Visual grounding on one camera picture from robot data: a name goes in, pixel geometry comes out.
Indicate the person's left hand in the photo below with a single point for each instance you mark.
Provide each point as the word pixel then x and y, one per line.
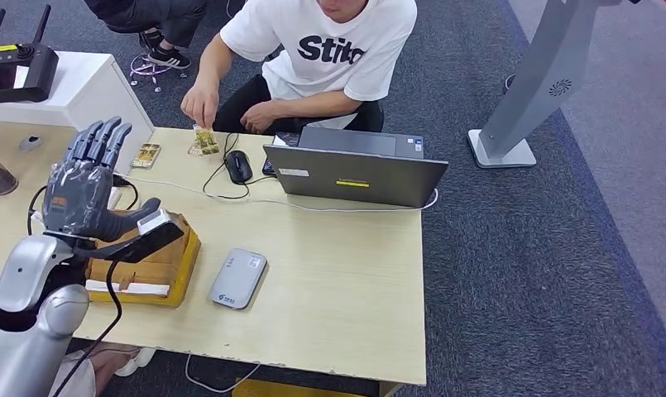
pixel 258 116

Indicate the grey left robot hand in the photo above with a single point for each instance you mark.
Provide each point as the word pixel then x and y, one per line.
pixel 78 197

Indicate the person's right hand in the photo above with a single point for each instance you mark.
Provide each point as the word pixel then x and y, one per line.
pixel 201 104

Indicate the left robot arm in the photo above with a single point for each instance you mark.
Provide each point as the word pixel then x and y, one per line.
pixel 25 307

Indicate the person's left forearm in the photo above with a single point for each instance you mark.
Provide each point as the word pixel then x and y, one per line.
pixel 316 104

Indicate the person's right forearm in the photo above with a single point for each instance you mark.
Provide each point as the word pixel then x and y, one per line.
pixel 215 63

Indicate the gold patterned card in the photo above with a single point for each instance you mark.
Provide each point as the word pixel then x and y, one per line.
pixel 146 155

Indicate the person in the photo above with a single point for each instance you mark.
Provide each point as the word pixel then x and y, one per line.
pixel 146 16
pixel 332 71

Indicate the white card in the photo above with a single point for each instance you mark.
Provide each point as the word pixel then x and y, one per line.
pixel 124 287

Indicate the yellow wooden card box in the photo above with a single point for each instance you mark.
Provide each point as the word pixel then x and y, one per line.
pixel 168 268

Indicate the grey card reader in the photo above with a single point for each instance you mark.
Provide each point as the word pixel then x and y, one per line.
pixel 238 279

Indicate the person's leg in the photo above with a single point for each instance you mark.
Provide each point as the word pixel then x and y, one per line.
pixel 86 372

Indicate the dark phone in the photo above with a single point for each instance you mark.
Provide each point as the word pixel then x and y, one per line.
pixel 269 167

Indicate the black computer mouse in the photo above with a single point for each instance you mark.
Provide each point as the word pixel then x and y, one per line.
pixel 238 167

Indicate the chrome chair base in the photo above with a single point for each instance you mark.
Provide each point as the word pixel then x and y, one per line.
pixel 146 68

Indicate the white cabinet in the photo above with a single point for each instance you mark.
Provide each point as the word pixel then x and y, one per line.
pixel 86 93

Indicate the grey laptop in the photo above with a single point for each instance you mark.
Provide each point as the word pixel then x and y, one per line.
pixel 360 175

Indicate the black remote controller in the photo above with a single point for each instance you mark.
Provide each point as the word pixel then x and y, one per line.
pixel 20 74

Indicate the white shoe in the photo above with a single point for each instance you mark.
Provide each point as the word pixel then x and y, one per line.
pixel 138 360

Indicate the yellow floor tape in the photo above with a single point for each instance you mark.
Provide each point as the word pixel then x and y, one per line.
pixel 288 390

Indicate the grey kiosk stand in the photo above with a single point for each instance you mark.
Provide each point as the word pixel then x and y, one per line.
pixel 535 82

